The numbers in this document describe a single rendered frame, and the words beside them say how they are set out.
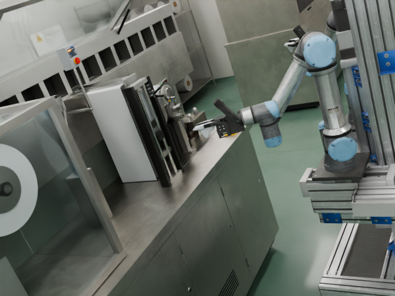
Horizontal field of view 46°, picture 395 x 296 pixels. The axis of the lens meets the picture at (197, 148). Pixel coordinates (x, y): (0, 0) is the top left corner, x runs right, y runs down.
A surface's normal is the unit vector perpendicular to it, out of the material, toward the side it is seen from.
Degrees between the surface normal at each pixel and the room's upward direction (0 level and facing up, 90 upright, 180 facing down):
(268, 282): 0
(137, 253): 0
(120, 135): 90
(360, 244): 0
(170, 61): 90
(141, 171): 90
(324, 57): 83
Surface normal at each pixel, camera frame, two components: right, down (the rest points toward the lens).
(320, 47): -0.10, 0.27
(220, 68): -0.44, 0.46
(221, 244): 0.84, -0.09
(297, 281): -0.31, -0.88
